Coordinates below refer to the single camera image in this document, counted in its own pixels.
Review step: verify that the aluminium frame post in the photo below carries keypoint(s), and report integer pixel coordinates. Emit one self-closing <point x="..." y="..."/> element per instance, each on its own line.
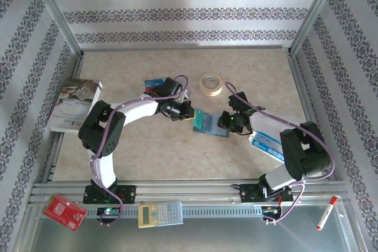
<point x="312" y="13"/>
<point x="56" y="13"/>

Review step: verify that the left aluminium frame post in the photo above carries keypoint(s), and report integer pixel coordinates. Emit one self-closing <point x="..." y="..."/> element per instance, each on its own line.
<point x="56" y="13"/>

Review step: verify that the blue credit card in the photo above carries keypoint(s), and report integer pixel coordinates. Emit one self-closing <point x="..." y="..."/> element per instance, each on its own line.
<point x="154" y="83"/>

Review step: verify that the aluminium side rail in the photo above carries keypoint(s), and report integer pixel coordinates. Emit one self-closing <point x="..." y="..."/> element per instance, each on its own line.
<point x="301" y="86"/>
<point x="76" y="72"/>

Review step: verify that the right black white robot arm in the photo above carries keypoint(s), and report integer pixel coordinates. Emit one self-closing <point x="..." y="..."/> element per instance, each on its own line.
<point x="304" y="151"/>

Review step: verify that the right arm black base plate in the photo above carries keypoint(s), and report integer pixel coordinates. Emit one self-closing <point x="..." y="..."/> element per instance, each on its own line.
<point x="249" y="194"/>

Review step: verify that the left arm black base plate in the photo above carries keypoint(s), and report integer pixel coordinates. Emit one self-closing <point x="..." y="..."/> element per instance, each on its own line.
<point x="127" y="194"/>

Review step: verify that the clear acrylic card organizer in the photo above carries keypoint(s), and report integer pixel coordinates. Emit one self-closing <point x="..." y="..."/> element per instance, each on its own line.
<point x="184" y="85"/>

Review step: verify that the green credit card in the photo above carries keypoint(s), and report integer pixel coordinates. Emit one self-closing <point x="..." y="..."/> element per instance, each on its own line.
<point x="202" y="120"/>

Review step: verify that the red credit card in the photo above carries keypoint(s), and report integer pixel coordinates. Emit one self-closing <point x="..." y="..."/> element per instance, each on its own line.
<point x="151" y="90"/>

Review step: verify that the beige masking tape roll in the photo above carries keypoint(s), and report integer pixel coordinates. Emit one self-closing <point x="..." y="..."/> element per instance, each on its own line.
<point x="211" y="88"/>

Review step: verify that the aluminium back rail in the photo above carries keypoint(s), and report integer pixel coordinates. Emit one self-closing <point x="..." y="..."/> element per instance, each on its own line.
<point x="177" y="47"/>

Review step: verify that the blue leather card holder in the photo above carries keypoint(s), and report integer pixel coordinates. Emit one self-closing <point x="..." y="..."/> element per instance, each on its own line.
<point x="212" y="129"/>

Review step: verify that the grey sheet metal tray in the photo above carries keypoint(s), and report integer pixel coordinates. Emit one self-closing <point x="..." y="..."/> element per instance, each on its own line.
<point x="206" y="237"/>

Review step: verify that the red cardboard box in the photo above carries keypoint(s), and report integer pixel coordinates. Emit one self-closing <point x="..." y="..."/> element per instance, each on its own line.
<point x="63" y="212"/>

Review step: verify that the left aluminium side rail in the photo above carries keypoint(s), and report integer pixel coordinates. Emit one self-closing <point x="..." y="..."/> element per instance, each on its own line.
<point x="76" y="72"/>

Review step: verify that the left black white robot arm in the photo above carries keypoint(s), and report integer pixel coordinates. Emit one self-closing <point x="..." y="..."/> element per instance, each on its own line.
<point x="102" y="128"/>

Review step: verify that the right aluminium side rail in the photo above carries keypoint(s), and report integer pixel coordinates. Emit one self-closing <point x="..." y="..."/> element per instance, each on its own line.
<point x="301" y="86"/>

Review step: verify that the white paperback book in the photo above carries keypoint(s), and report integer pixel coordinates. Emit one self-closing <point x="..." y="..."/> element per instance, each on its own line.
<point x="75" y="98"/>

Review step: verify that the red white marker pen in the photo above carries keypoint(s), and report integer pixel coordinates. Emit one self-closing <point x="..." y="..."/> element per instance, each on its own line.
<point x="326" y="213"/>

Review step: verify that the aluminium mounting rail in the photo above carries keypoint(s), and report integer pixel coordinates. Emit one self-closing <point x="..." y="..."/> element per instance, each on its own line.
<point x="189" y="188"/>

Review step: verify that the right aluminium frame post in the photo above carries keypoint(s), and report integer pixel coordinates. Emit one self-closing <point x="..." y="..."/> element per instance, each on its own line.
<point x="312" y="13"/>

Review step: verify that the white blue carton box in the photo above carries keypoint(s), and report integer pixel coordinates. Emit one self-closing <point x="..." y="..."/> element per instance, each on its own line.
<point x="267" y="145"/>

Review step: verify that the beige grey calculator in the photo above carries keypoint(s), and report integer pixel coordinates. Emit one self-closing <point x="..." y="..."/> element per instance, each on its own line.
<point x="159" y="213"/>

